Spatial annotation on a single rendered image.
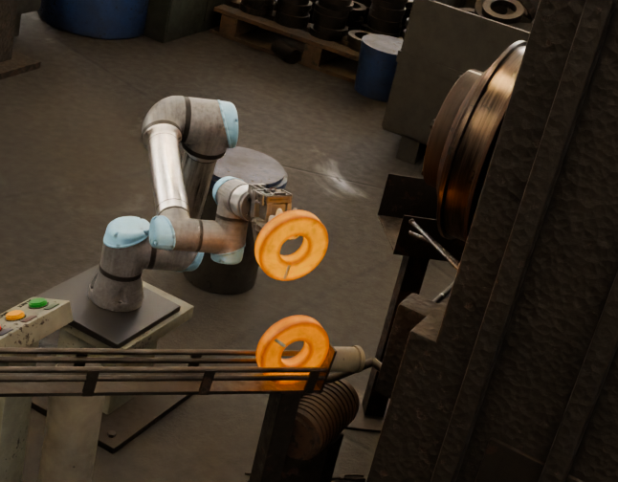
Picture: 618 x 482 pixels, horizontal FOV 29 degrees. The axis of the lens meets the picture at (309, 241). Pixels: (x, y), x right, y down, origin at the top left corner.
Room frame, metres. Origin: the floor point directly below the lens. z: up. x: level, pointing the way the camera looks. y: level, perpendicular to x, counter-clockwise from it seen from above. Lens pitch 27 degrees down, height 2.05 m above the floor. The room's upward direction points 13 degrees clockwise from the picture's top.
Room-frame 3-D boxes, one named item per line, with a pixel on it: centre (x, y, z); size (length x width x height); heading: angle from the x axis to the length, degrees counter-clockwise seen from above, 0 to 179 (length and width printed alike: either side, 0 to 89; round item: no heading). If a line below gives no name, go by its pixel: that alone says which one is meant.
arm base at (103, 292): (2.82, 0.48, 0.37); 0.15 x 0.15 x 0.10
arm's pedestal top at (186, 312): (2.82, 0.48, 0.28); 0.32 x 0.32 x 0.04; 66
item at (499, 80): (2.52, -0.36, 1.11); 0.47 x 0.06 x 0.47; 157
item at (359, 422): (3.06, -0.30, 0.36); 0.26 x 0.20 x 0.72; 12
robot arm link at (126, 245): (2.82, 0.47, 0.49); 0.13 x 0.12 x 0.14; 112
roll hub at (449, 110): (2.56, -0.27, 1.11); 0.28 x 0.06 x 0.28; 157
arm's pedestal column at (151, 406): (2.82, 0.48, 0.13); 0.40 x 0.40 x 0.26; 66
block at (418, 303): (2.30, -0.28, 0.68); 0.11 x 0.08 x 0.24; 67
